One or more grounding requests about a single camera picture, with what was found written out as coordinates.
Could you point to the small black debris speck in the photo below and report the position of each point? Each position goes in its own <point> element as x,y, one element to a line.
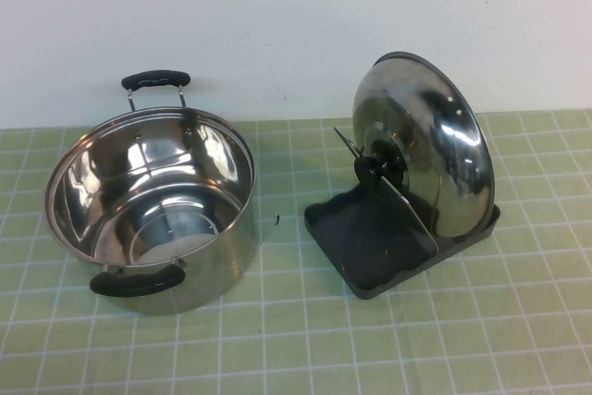
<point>276,219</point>

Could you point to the green checked tablecloth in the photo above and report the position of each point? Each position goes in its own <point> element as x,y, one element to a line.
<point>416,358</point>

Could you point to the stainless steel lid black knob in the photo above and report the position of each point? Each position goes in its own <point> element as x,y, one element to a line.
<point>430,145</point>

